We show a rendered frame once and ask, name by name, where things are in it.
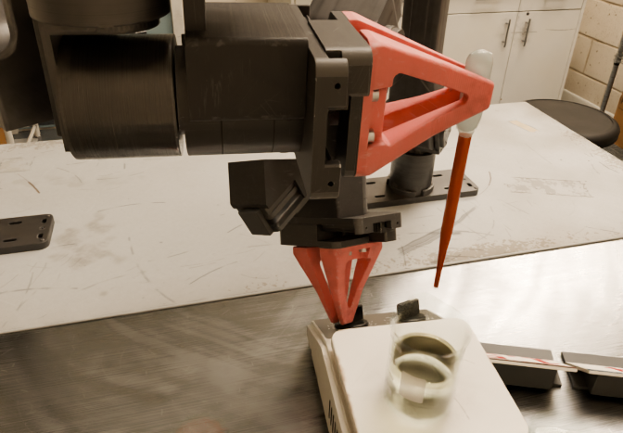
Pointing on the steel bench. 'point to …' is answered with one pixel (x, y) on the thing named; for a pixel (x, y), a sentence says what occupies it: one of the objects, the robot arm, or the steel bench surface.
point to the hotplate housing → (328, 382)
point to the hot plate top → (476, 410)
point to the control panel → (363, 318)
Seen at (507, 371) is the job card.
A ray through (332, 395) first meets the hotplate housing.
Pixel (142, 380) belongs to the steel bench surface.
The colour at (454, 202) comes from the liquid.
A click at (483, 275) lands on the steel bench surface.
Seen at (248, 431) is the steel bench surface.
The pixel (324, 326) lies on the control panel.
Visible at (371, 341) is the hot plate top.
